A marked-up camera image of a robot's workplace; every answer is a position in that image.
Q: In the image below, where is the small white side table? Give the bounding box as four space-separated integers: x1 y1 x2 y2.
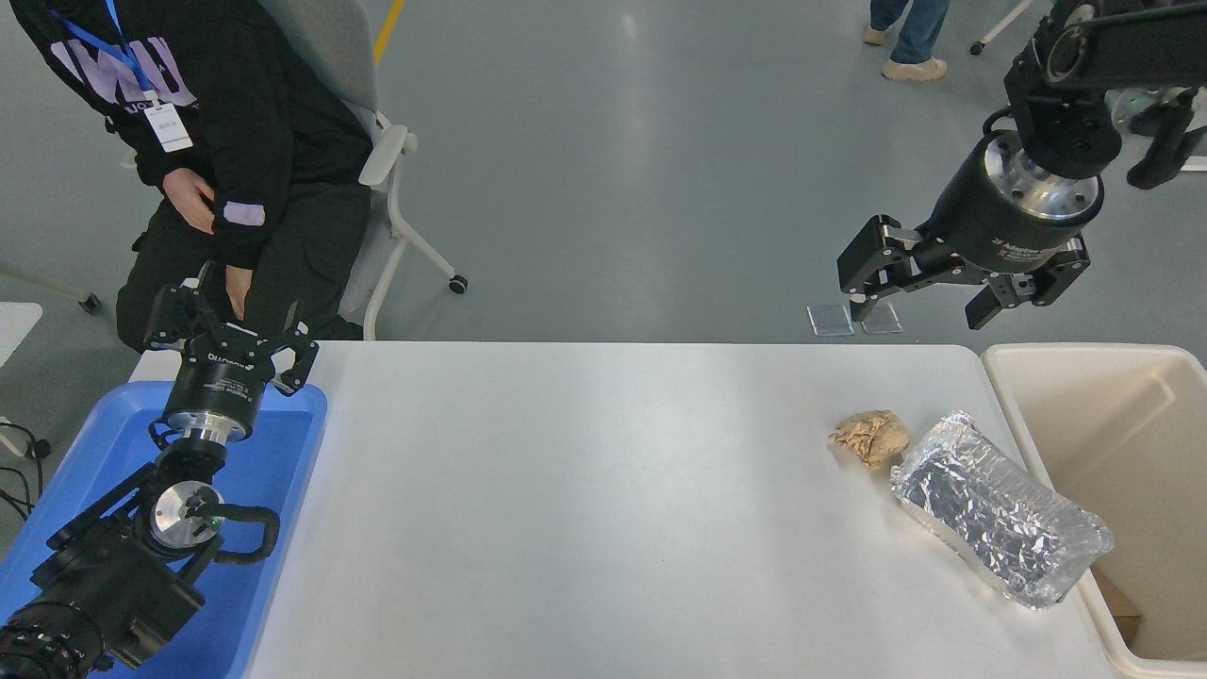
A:
0 302 44 371

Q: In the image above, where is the person's right hand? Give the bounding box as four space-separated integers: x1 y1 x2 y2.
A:
162 168 218 235

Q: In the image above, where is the person's left hand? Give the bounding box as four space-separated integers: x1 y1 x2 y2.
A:
224 267 256 322

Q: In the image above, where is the blue plastic tray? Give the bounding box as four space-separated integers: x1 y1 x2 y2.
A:
0 381 329 679

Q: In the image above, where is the white chair leg with caster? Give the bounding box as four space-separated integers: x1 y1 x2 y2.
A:
0 267 103 315

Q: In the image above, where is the person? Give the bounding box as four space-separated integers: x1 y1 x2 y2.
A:
8 0 373 352
863 0 951 83

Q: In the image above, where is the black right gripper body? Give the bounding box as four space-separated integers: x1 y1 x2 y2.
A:
917 140 1100 276

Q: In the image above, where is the white ID badge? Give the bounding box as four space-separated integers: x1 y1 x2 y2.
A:
146 102 194 154

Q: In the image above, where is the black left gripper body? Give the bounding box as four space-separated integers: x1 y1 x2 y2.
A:
166 325 280 427

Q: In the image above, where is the silver foil tray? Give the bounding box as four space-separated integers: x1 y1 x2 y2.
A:
889 409 1116 610

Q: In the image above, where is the black cable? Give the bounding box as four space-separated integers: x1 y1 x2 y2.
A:
0 420 53 522

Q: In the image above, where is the crumpled tan paper ball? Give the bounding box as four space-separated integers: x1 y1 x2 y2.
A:
829 409 912 471

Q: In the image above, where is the white chair base with casters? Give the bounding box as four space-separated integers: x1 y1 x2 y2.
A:
969 0 1036 56

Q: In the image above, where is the grey white office chair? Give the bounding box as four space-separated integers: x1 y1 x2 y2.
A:
259 0 470 342

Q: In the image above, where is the large pale plastic bin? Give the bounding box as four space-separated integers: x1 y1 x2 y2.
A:
981 342 1207 679

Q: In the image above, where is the blue lanyard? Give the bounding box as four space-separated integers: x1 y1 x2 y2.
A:
49 0 157 105

